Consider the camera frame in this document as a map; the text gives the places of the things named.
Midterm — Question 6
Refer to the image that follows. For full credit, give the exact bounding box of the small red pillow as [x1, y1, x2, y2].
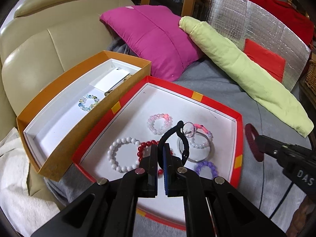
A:
[244, 39, 286, 82]

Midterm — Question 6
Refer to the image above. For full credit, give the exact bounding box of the black cord bracelet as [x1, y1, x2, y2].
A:
[157, 120, 198, 167]

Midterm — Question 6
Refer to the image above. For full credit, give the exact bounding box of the maroon hair band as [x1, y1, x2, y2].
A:
[245, 123, 264, 162]

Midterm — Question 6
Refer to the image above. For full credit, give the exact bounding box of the aqua glass bead bracelet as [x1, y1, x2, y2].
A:
[78, 94, 100, 111]

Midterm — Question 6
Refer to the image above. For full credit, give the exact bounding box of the light green folded quilt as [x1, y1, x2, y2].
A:
[179, 16, 314, 137]

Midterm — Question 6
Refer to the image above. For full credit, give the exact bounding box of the large red cushion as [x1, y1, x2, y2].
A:
[249, 0, 314, 45]

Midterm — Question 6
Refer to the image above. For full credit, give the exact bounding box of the red box lid tray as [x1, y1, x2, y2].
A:
[72, 76, 243, 231]

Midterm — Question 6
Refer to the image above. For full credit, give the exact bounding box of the wicker basket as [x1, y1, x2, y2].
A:
[300, 59, 316, 95]

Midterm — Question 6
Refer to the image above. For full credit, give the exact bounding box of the silver metal bangle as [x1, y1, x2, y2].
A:
[184, 130, 215, 163]

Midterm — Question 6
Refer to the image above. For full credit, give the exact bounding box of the white towel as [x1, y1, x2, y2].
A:
[1, 128, 64, 236]

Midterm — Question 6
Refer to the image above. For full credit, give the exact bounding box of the beige leather sofa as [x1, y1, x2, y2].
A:
[0, 0, 135, 203]

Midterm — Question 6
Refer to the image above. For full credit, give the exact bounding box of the white pink charm bracelet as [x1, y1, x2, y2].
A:
[188, 123, 214, 149]

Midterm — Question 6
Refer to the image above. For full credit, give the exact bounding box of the purple bead bracelet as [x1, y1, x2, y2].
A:
[193, 160, 219, 179]

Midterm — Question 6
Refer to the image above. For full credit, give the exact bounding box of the silver foil insulation panel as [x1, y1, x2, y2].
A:
[202, 0, 311, 91]

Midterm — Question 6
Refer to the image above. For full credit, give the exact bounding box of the magenta pillow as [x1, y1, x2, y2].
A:
[100, 5, 203, 81]

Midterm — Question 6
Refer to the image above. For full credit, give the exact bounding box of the white bead bracelet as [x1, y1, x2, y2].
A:
[107, 136, 142, 173]

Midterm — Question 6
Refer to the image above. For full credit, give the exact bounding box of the orange gift box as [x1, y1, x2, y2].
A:
[17, 51, 151, 181]

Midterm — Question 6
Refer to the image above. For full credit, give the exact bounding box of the pale pink bead bracelet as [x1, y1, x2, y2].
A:
[147, 113, 173, 135]

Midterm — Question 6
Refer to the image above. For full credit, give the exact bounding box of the red bead bracelet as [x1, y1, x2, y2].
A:
[137, 140, 174, 176]

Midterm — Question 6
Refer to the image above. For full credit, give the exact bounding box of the gold metal wristwatch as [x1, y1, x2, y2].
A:
[104, 74, 132, 97]

